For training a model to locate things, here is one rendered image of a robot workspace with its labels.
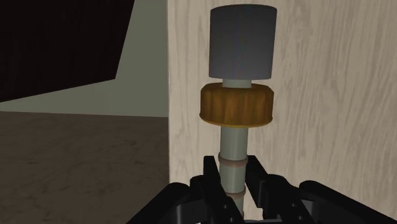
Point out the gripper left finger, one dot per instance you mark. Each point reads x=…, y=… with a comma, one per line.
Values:
x=203, y=198

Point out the light wooden furniture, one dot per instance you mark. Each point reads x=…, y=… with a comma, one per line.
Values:
x=335, y=102

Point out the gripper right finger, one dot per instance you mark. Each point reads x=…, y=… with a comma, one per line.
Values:
x=279, y=198

